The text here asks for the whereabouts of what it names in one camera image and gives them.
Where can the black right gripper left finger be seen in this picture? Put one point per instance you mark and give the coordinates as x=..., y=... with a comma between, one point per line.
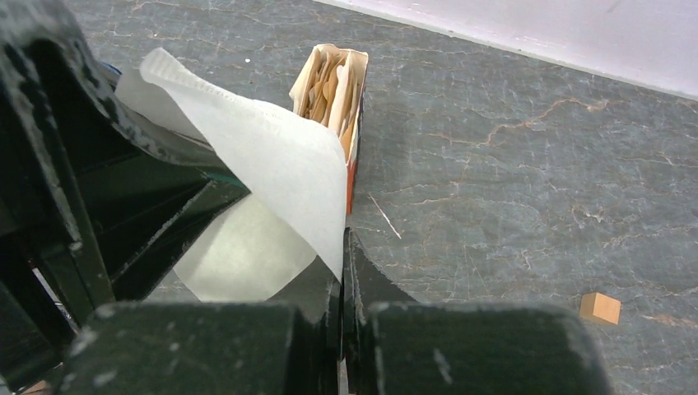
x=289, y=344

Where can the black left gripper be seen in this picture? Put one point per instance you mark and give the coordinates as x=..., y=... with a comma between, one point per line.
x=97, y=205

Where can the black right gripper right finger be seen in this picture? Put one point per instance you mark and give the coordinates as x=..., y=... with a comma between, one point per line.
x=395, y=344

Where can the white paper coffee filter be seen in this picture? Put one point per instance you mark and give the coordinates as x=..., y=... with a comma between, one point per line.
x=294, y=169

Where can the orange coffee filter box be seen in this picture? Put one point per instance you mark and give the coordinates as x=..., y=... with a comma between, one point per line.
x=330, y=90

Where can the small wooden cube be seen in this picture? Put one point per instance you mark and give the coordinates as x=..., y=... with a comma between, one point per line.
x=599, y=308

